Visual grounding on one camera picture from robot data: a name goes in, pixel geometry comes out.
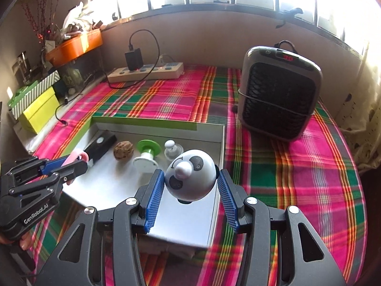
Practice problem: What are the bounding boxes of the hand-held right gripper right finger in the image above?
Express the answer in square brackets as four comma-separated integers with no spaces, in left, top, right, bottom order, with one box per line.
[217,168,347,286]

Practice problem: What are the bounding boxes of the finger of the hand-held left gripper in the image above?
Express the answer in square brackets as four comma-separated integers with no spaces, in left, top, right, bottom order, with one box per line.
[8,160,89,199]
[0,155,70,186]

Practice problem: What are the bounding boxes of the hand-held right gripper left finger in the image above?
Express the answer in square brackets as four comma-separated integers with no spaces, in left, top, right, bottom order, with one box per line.
[35,168,165,286]

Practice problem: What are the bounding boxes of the pink oval case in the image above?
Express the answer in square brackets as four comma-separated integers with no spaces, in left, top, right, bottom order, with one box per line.
[61,149,90,185]

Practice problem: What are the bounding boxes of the black rectangular device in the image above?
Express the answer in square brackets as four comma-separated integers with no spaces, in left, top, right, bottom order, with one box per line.
[83,134,117,167]

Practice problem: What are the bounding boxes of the green white cardboard box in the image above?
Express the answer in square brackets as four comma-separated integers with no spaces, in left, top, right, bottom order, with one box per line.
[62,116,226,249]

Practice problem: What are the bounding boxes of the green white mushroom-shaped massager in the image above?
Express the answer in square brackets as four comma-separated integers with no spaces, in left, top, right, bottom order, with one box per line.
[132,139,161,173]

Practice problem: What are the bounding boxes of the round panda face toy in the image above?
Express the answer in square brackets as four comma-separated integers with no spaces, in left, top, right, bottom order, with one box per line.
[165,149,216,204]

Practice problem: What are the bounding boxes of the brown walnut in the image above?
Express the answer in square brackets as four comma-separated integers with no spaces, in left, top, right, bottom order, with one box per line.
[114,142,133,161]

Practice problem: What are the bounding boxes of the small white knob toy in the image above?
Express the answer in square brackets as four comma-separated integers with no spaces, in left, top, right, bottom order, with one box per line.
[164,140,184,160]

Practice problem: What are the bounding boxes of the person's left hand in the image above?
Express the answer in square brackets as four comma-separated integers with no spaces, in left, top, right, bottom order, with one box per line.
[18,232,33,250]

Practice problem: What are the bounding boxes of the white plastic sheet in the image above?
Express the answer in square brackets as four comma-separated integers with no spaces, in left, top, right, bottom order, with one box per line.
[13,122,45,152]

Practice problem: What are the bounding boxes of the pink green plaid blanket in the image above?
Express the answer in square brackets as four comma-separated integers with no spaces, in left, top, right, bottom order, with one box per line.
[28,64,366,286]

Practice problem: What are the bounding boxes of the green striped box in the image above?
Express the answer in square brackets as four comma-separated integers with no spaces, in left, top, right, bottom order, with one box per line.
[7,71,61,120]

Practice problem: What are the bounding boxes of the glass jar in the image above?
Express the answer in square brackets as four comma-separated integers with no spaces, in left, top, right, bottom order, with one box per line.
[60,62,87,96]

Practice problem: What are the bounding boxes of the metal glass container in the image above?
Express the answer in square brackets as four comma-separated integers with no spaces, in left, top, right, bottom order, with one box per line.
[12,52,33,84]

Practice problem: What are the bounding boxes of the grey space heater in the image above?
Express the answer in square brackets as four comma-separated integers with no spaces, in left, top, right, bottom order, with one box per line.
[237,45,323,143]

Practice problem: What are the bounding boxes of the orange tray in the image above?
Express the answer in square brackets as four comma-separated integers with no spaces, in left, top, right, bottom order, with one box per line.
[45,30,103,66]

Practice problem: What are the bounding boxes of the black charger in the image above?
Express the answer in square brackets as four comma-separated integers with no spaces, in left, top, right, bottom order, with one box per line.
[124,48,144,70]

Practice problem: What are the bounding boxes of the red berry branches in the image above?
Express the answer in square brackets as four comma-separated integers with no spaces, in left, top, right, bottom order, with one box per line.
[19,0,60,42]

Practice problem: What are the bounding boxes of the beige power strip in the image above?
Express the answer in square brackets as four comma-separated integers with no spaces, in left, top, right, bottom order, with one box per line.
[107,62,184,84]

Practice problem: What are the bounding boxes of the crumpled white plastic bag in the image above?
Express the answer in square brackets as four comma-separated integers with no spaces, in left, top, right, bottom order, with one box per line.
[61,1,103,33]

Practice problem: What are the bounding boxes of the white lace curtain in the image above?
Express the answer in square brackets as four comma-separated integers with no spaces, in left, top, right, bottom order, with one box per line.
[339,51,381,173]

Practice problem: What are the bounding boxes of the thin black cable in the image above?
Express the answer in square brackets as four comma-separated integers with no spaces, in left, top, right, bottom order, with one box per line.
[55,74,110,126]

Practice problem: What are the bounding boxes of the black charger cable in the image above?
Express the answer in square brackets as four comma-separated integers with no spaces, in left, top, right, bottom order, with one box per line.
[129,30,160,82]

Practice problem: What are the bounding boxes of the black window handle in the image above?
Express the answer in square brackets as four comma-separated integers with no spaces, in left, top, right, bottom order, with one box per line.
[275,7,303,29]

